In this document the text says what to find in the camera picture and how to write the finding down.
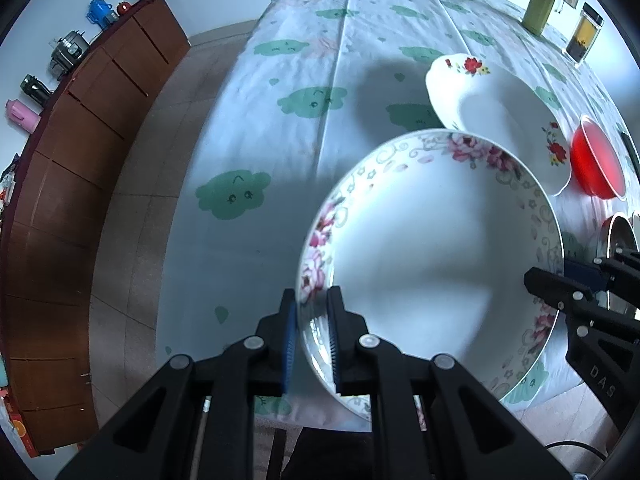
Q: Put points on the glass jar with black lid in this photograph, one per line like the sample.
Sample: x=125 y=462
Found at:
x=582 y=35

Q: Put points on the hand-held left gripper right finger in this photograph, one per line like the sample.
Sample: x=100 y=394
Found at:
x=334 y=345

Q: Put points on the green cloud print tablecloth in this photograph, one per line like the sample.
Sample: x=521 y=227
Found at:
x=280 y=125

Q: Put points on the dark thermos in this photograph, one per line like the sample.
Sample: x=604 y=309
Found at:
x=35 y=89

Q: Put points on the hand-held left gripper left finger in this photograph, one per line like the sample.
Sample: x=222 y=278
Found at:
x=287 y=345

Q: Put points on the orange printed box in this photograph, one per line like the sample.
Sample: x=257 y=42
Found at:
x=17 y=427

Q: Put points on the small red object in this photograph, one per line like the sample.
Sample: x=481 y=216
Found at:
x=123 y=8

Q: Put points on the green tin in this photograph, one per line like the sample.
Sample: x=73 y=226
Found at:
x=539 y=7

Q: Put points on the pink thermos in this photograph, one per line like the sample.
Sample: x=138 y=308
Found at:
x=22 y=116

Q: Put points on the brown wooden cabinet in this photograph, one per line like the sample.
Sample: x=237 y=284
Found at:
x=75 y=160

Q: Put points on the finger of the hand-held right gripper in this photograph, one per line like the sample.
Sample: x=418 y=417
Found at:
x=555 y=285
x=585 y=275

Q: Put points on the white enamel bowl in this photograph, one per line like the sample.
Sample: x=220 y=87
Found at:
x=622 y=232

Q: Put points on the red bowl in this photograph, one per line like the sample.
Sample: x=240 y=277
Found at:
x=597 y=160

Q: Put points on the red flower white plate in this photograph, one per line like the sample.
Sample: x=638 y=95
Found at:
x=500 y=105

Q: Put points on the pink floral rim plate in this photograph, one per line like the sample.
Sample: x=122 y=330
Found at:
x=440 y=260

